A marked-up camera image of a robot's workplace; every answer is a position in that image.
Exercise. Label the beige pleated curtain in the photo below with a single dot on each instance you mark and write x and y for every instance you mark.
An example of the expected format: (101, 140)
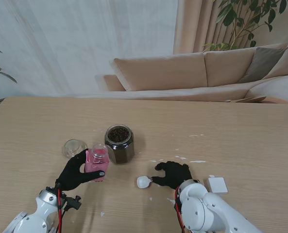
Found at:
(194, 26)

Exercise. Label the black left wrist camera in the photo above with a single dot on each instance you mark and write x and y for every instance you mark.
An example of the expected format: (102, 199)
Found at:
(74, 203)

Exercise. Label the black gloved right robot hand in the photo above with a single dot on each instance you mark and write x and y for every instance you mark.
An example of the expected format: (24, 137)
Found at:
(176, 173)

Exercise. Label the long white paper scrap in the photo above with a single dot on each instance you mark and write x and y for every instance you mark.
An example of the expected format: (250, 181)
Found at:
(197, 161)

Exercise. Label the tall leafy green plant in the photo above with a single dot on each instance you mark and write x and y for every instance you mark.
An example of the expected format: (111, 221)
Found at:
(231, 14)

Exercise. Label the white sheer curtain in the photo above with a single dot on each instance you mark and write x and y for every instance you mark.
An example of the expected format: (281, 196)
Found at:
(73, 43)

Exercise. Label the white square jar lid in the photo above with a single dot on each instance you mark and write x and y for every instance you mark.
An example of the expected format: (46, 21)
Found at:
(217, 185)

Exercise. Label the pink square coffee jar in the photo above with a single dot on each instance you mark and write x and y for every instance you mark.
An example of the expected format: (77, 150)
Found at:
(97, 162)

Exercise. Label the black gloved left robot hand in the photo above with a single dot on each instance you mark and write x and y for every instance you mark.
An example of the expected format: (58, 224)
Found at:
(72, 174)

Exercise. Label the glass jar of coffee beans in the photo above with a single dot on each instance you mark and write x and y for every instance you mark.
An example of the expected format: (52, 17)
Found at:
(119, 150)

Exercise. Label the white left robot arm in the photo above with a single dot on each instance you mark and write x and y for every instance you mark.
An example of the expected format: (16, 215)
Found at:
(37, 216)

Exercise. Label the beige sofa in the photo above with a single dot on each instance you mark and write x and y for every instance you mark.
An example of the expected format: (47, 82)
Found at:
(163, 72)

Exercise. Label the wooden tray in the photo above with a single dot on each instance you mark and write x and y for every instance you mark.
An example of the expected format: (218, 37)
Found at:
(251, 99)

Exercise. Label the grey sofa cushion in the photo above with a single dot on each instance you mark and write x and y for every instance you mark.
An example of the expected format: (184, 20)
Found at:
(262, 63)

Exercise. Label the white plastic spoon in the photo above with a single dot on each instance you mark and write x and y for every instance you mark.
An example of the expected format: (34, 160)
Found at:
(142, 182)

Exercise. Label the white blanket on sofa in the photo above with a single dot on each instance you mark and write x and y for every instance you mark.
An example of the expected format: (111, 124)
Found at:
(277, 88)

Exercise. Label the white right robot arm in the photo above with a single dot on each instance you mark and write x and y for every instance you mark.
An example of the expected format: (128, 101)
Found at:
(207, 211)

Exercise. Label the clear glass jar lid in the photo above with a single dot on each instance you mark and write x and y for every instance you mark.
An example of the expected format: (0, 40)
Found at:
(73, 146)

